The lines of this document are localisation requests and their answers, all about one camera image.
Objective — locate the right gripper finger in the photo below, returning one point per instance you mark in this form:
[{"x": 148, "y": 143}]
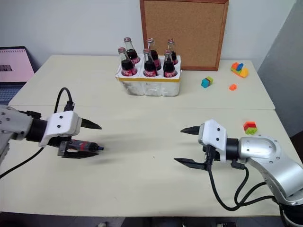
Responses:
[
  {"x": 191, "y": 163},
  {"x": 193, "y": 130}
]

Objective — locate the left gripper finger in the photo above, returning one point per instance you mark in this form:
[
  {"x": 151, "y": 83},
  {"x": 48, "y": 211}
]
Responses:
[
  {"x": 78, "y": 154},
  {"x": 90, "y": 124}
]

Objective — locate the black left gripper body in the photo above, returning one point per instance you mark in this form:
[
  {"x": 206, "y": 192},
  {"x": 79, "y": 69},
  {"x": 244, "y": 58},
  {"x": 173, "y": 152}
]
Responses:
[{"x": 60, "y": 139}]

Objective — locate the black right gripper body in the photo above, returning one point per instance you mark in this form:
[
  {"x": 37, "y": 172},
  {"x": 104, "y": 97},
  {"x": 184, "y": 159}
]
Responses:
[{"x": 211, "y": 154}]

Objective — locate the grey red electric screwdriver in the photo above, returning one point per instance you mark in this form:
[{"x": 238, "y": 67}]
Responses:
[{"x": 82, "y": 145}]

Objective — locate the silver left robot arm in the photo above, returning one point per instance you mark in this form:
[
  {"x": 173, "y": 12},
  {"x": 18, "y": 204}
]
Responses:
[{"x": 14, "y": 123}]

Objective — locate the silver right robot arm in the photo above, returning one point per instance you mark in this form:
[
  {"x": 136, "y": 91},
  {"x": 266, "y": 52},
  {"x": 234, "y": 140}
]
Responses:
[{"x": 265, "y": 147}]

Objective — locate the red green toy block stack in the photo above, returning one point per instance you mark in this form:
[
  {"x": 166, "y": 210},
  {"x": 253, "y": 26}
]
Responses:
[{"x": 250, "y": 127}]

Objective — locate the teal multicolour toy block stack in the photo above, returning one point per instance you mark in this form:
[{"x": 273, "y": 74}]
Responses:
[{"x": 207, "y": 82}]

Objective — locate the small orange toy block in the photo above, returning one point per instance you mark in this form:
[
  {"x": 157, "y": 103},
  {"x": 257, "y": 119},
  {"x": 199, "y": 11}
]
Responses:
[{"x": 233, "y": 87}]

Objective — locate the white foam bottle holder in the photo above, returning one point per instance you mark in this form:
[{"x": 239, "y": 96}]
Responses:
[{"x": 151, "y": 86}]

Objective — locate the glass cola bottle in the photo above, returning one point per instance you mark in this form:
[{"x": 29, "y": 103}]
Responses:
[
  {"x": 172, "y": 53},
  {"x": 127, "y": 66},
  {"x": 169, "y": 67},
  {"x": 131, "y": 53},
  {"x": 149, "y": 67},
  {"x": 153, "y": 55}
]

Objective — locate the yellow orange blue block toy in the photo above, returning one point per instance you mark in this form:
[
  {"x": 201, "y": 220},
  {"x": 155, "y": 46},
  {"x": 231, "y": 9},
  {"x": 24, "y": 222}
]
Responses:
[{"x": 240, "y": 70}]

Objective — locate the open laptop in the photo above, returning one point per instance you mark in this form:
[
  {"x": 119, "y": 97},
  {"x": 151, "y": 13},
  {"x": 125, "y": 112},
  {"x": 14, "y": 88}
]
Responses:
[{"x": 11, "y": 71}]

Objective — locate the wood framed cork board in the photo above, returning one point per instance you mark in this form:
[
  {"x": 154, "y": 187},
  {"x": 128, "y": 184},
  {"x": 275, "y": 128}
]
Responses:
[{"x": 184, "y": 33}]

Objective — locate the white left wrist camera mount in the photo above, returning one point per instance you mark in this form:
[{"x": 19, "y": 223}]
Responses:
[{"x": 62, "y": 123}]

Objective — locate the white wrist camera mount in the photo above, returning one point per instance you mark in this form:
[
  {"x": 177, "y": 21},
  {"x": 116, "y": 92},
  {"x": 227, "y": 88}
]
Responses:
[
  {"x": 214, "y": 134},
  {"x": 62, "y": 123}
]

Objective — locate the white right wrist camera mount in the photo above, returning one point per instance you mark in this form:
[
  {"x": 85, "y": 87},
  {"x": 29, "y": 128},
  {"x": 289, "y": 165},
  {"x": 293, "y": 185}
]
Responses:
[{"x": 214, "y": 134}]

